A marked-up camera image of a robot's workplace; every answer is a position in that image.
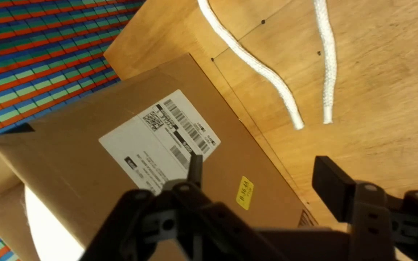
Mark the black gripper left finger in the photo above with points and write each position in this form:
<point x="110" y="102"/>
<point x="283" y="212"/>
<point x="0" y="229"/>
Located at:
<point x="180" y="218"/>

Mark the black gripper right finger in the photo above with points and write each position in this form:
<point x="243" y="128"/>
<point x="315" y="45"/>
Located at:
<point x="373" y="222"/>

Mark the cardboard box with shipping label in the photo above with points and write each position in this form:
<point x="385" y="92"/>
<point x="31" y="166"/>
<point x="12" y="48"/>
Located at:
<point x="97" y="125"/>

